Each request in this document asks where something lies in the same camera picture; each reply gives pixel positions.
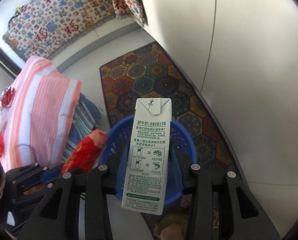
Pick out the white green milk carton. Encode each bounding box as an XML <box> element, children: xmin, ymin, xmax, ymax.
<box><xmin>122</xmin><ymin>98</ymin><xmax>172</xmax><ymax>215</ymax></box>

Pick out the patterned fu character cloth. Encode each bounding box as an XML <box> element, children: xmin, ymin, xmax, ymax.
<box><xmin>3</xmin><ymin>0</ymin><xmax>146</xmax><ymax>61</ymax></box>

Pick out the crushed red soda can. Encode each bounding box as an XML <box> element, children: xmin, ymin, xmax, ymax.
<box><xmin>0</xmin><ymin>87</ymin><xmax>16</xmax><ymax>109</ymax></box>

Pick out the blue striped cloth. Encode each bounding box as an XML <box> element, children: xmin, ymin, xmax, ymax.
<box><xmin>61</xmin><ymin>93</ymin><xmax>103</xmax><ymax>164</ymax></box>

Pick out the pink striped tablecloth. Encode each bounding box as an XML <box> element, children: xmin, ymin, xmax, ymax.
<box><xmin>0</xmin><ymin>56</ymin><xmax>82</xmax><ymax>171</ymax></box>

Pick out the colourful hexagon pattern rug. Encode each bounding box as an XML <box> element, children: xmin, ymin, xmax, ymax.
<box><xmin>99</xmin><ymin>41</ymin><xmax>243</xmax><ymax>240</ymax></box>

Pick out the blue plastic trash basket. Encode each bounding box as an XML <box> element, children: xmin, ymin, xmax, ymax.
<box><xmin>99</xmin><ymin>115</ymin><xmax>197</xmax><ymax>205</ymax></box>

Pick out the red snack bag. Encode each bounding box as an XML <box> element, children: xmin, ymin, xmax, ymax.
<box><xmin>61</xmin><ymin>129</ymin><xmax>107</xmax><ymax>174</ymax></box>

